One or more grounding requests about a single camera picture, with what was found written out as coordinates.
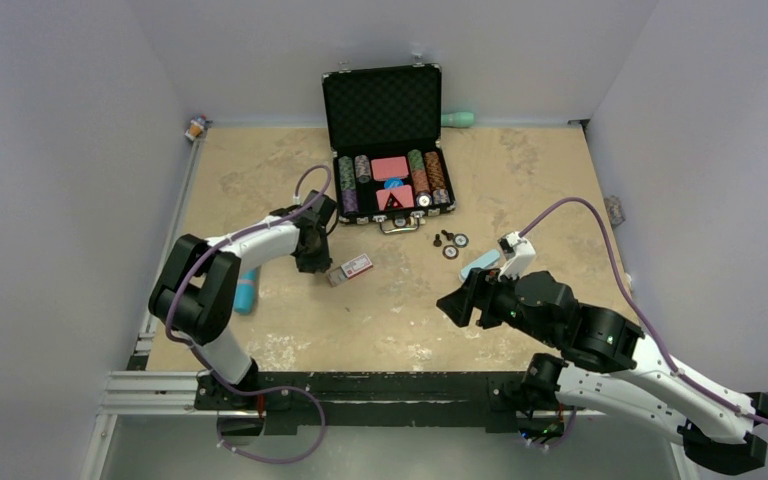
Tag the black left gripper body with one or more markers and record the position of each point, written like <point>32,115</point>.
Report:
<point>317,258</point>

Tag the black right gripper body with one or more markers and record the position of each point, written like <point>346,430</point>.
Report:
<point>497,304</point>

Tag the red white staple box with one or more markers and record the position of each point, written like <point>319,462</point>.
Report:
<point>349,270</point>

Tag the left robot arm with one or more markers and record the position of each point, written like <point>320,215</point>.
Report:
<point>195,291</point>

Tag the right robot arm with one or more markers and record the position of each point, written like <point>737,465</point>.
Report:
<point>608,364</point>

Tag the teal flashlight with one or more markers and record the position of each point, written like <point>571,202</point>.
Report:
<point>246,292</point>

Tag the orange black poker chip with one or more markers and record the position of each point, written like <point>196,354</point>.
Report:
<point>450,252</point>

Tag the black poker chip case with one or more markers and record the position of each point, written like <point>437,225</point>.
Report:
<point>384,128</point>

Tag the mint green bottle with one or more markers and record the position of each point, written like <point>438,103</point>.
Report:
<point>460,120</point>

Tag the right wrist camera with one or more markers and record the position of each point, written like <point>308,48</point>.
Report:
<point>518,253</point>

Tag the patterned object at right wall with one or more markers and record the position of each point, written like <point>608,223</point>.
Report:
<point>615,211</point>

